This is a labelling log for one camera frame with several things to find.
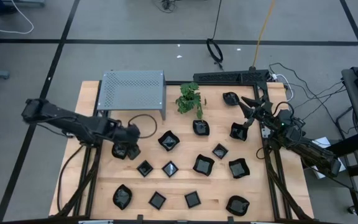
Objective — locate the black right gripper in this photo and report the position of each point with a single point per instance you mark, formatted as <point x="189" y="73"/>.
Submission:
<point x="267" y="113"/>

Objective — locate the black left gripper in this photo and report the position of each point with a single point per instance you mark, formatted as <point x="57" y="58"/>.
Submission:
<point x="126" y="133"/>

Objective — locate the black oval mini plate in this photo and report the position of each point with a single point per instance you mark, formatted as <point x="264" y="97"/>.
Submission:
<point x="237" y="206"/>
<point x="118" y="152"/>
<point x="231" y="99"/>
<point x="122" y="197"/>

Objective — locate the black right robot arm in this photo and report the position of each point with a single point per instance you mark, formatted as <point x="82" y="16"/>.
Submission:
<point x="309" y="148"/>

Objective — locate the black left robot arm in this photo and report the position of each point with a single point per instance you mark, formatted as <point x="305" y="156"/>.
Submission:
<point x="67" y="119"/>

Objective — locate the black perforated metal box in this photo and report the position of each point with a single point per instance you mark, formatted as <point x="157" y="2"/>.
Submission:
<point x="228" y="76"/>

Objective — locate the grey perforated metal shelf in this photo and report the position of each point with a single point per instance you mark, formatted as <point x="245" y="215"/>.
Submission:
<point x="129" y="90"/>

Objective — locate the green potted plant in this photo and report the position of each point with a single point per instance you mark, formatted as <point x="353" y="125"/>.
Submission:
<point x="189" y="99"/>

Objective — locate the white paper sheet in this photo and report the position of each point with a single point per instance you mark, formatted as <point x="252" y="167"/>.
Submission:
<point x="323" y="142"/>

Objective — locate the black desk crossbar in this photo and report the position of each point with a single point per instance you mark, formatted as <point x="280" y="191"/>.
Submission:
<point x="350" y="144"/>

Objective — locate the white bar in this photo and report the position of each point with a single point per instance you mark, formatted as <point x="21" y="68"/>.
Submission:
<point x="263" y="222"/>

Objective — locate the black caster wheel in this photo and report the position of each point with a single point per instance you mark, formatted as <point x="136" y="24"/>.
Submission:
<point x="352" y="210"/>

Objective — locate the silver metal bracket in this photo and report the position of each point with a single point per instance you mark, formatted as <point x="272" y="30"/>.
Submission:
<point x="265" y="132"/>

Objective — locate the black aluminium table frame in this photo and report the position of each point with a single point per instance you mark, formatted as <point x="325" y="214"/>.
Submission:
<point x="210" y="83"/>

